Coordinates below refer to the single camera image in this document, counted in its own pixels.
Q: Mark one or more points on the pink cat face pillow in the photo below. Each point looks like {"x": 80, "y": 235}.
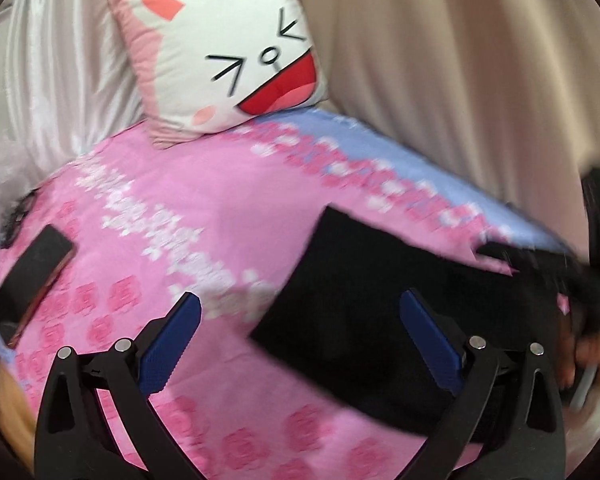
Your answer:
{"x": 220, "y": 50}

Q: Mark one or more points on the person's right hand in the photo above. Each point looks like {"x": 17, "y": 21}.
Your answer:
{"x": 587, "y": 352}

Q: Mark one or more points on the black pants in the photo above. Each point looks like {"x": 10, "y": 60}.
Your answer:
{"x": 360, "y": 285}

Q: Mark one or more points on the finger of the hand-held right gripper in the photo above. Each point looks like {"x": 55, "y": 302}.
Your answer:
{"x": 525, "y": 260}

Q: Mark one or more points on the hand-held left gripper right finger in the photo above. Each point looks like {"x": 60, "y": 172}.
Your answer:
{"x": 430, "y": 340}

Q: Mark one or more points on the white satin curtain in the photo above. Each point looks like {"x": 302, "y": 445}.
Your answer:
{"x": 55, "y": 60}

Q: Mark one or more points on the person's blond hair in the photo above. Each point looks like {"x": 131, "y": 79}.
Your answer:
{"x": 2, "y": 400}

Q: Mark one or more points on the small dark object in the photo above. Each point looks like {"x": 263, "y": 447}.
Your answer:
{"x": 20, "y": 217}

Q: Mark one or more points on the black smartphone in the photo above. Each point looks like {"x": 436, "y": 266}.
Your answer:
{"x": 30, "y": 275}

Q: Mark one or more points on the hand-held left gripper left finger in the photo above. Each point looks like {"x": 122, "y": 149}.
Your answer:
{"x": 170, "y": 345}

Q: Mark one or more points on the beige curtain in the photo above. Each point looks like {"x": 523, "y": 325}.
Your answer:
{"x": 455, "y": 60}

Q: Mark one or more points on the person's right forearm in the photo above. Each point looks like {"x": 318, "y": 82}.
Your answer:
{"x": 597, "y": 425}

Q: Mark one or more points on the pink floral bedsheet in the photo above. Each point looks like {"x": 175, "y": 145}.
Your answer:
{"x": 205, "y": 200}

